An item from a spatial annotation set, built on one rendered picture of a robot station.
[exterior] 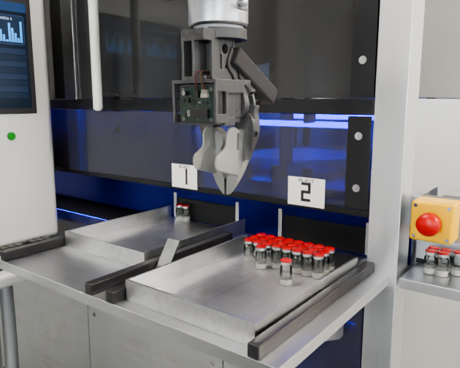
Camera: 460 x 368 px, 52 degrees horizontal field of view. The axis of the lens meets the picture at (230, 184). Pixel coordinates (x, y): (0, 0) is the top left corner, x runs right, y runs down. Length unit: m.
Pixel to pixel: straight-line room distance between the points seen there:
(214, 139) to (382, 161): 0.38
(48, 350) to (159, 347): 0.60
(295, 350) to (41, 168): 1.03
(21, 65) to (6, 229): 0.46
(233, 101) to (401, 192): 0.43
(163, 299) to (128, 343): 0.77
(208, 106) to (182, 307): 0.32
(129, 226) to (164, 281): 0.40
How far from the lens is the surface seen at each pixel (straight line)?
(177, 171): 1.21
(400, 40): 0.92
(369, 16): 0.95
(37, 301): 1.89
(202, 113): 0.57
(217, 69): 0.59
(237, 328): 0.68
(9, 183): 1.46
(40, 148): 1.49
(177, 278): 0.90
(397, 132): 0.91
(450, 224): 0.90
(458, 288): 0.95
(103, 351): 1.64
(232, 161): 0.62
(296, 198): 1.01
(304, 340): 0.70
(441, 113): 1.14
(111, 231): 1.22
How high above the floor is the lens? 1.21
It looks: 10 degrees down
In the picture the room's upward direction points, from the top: straight up
